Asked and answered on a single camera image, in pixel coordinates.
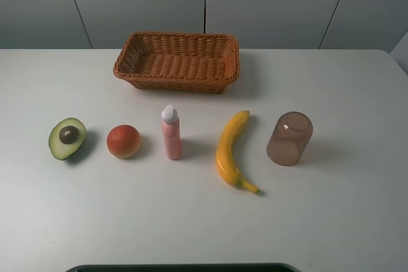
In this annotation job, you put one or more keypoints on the halved avocado with pit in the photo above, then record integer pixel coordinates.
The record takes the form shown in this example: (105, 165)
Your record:
(66, 138)

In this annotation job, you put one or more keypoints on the pink bottle with white cap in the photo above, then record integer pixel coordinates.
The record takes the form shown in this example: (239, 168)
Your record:
(171, 132)

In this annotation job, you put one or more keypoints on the yellow banana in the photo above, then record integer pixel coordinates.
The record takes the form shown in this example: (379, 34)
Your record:
(224, 160)

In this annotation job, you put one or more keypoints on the black tray edge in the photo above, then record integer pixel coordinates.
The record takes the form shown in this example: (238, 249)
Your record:
(248, 267)

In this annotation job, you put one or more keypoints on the red orange tomato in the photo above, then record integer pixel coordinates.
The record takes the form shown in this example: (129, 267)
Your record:
(124, 141)

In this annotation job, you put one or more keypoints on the brown wicker basket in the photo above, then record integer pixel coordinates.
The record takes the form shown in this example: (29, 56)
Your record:
(179, 61)

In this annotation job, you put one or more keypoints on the translucent brown plastic cup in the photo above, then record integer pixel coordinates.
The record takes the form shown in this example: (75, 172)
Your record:
(290, 136)

